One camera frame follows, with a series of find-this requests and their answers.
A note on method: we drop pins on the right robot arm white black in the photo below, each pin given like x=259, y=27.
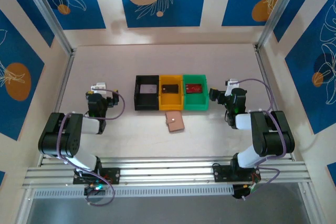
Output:
x=273, y=134

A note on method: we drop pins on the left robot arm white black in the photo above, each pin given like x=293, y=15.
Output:
x=59, y=140

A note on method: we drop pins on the dark red card gold print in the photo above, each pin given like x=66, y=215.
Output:
x=194, y=88

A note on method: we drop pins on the black card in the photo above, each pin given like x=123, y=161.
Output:
x=170, y=89

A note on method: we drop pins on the plain white card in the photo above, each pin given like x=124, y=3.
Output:
x=148, y=89

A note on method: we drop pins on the green plastic bin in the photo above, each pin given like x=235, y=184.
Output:
x=195, y=102

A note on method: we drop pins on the yellow plastic bin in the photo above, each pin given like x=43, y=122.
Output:
x=170, y=102

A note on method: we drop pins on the black plastic bin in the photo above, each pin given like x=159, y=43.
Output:
x=147, y=103

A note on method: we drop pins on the small black controller board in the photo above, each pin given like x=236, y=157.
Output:
x=94, y=190
x=242, y=191

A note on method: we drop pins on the grey glossy panel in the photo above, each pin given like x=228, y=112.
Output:
x=168, y=212

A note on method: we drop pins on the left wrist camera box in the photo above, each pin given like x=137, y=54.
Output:
x=99, y=87

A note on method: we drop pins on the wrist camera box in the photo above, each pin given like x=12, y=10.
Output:
x=99, y=87
x=231, y=85

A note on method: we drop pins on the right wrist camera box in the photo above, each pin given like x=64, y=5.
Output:
x=231, y=85

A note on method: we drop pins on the aluminium table side rail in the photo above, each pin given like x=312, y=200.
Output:
x=261, y=61
x=65, y=77

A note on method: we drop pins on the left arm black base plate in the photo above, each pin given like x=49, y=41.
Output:
x=114, y=175

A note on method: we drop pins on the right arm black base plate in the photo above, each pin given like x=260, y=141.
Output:
x=219, y=174

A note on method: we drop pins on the aluminium mounting rail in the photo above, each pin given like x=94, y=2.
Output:
x=168, y=174

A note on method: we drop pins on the aluminium frame post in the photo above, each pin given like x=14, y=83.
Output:
x=281, y=9
x=47, y=11

